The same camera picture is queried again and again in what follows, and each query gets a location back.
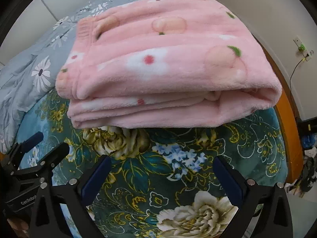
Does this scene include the white wall power socket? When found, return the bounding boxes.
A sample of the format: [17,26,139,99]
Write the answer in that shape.
[293,36,314,61]

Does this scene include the orange wooden bed frame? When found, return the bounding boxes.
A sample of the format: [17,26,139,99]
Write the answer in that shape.
[170,0,304,184]

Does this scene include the green floral bed blanket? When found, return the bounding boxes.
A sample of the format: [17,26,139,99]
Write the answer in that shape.
[16,90,288,237]

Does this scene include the dark clutter on floor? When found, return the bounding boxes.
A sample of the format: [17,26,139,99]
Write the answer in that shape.
[286,117,316,198]

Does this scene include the pink fleece floral garment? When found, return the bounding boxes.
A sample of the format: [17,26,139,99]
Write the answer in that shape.
[55,0,282,128]

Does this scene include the grey daisy print quilt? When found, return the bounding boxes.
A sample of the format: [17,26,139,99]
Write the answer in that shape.
[1,0,138,154]

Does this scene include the black power cable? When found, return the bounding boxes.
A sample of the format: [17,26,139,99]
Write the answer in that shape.
[289,54,310,116]

